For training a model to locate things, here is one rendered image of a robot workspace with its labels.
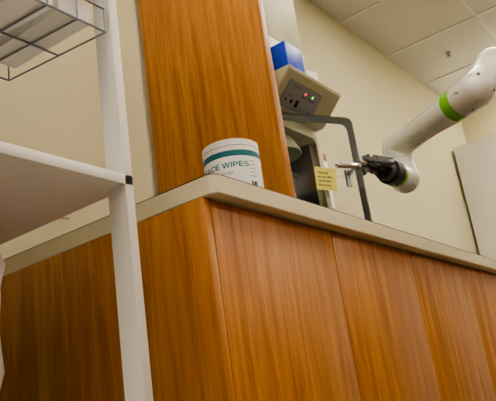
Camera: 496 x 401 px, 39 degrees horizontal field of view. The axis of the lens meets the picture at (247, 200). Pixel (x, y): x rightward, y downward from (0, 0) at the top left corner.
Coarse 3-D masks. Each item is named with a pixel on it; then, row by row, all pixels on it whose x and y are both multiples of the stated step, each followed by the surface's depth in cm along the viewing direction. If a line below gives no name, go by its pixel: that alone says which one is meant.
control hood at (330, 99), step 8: (288, 64) 211; (280, 72) 212; (288, 72) 212; (296, 72) 215; (280, 80) 212; (288, 80) 214; (296, 80) 216; (304, 80) 219; (312, 80) 222; (280, 88) 213; (312, 88) 223; (320, 88) 226; (328, 88) 229; (280, 96) 215; (328, 96) 231; (336, 96) 234; (320, 104) 230; (328, 104) 233; (288, 112) 221; (320, 112) 232; (328, 112) 235
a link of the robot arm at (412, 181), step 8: (400, 160) 257; (408, 160) 257; (408, 168) 254; (408, 176) 252; (416, 176) 255; (400, 184) 251; (408, 184) 254; (416, 184) 256; (400, 192) 258; (408, 192) 258
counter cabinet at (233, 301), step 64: (64, 256) 152; (192, 256) 129; (256, 256) 138; (320, 256) 159; (384, 256) 187; (0, 320) 162; (64, 320) 148; (192, 320) 127; (256, 320) 132; (320, 320) 150; (384, 320) 175; (448, 320) 210; (64, 384) 145; (192, 384) 124; (256, 384) 126; (320, 384) 143; (384, 384) 165; (448, 384) 195
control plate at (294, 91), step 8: (288, 88) 215; (296, 88) 218; (304, 88) 221; (288, 96) 217; (296, 96) 220; (304, 96) 222; (312, 96) 225; (320, 96) 228; (280, 104) 216; (288, 104) 219; (304, 104) 224; (312, 104) 227; (296, 112) 224; (304, 112) 226; (312, 112) 229
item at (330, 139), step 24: (288, 120) 216; (312, 120) 220; (336, 120) 224; (288, 144) 212; (312, 144) 216; (336, 144) 220; (312, 168) 213; (336, 168) 217; (360, 168) 221; (312, 192) 210; (336, 192) 214; (360, 192) 218; (360, 216) 214
